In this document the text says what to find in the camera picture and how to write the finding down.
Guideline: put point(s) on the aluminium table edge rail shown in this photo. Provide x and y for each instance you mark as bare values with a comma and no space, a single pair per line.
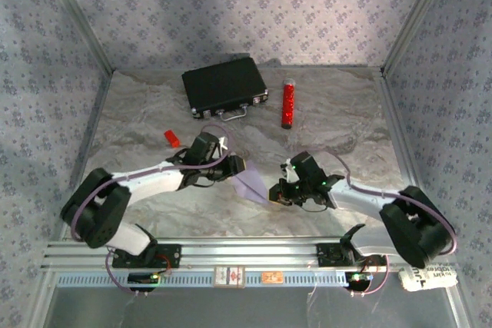
396,113
86,151

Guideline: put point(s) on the aluminium frame post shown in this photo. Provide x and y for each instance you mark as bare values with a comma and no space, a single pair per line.
416,17
78,17

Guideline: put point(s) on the red glitter tube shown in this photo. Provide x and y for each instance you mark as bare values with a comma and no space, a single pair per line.
288,105

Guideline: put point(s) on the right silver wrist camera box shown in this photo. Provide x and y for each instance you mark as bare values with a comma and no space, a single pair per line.
289,170

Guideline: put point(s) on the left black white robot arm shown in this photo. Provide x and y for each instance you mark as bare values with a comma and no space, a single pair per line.
96,216

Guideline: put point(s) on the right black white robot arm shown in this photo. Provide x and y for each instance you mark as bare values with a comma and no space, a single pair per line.
415,232

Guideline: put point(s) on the purple square paper sheet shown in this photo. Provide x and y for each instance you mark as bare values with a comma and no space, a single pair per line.
250,186

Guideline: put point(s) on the marble patterned table cover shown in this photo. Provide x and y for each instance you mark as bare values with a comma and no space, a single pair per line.
230,220

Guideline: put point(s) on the grey metal panel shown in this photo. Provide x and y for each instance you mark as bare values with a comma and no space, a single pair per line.
246,309

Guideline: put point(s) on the left black controller board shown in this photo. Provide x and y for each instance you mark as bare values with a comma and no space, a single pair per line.
142,278

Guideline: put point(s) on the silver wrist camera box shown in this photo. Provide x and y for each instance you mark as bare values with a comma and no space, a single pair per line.
223,143
289,170

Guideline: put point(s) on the aluminium mounting rail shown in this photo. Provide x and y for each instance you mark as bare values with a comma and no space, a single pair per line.
250,253

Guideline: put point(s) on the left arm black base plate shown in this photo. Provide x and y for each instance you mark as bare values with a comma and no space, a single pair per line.
173,257

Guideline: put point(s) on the orange label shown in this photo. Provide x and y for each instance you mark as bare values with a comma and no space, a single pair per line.
272,277

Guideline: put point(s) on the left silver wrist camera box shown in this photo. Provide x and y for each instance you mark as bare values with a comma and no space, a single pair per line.
223,143

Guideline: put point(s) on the floral patterned backdrop cloth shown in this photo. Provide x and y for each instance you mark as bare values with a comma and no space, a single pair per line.
246,5

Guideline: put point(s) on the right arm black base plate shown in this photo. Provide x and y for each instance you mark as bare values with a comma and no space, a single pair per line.
326,255

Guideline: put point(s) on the white card with red print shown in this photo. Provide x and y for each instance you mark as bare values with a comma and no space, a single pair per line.
230,277

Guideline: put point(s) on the black controller board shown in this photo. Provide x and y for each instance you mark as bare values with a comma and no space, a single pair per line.
357,279
142,278

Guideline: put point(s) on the right black controller board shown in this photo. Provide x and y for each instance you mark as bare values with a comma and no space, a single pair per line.
357,279

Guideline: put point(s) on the red rectangular block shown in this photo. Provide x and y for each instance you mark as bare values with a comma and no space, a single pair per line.
172,139

